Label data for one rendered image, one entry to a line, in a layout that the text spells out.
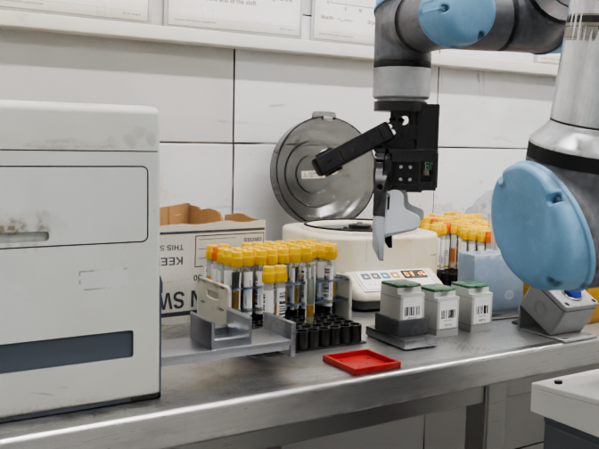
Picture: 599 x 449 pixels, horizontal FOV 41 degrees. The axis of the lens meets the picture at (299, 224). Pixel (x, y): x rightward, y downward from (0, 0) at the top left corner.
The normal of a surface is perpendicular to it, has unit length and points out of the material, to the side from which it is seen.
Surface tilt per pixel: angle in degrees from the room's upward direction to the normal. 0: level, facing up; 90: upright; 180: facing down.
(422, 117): 90
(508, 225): 98
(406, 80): 90
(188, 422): 90
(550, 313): 90
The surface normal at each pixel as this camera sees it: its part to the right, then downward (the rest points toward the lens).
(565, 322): 0.44, 0.58
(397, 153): -0.20, 0.10
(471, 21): 0.36, 0.11
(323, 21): 0.54, 0.14
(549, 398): -0.85, 0.04
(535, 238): -0.93, 0.16
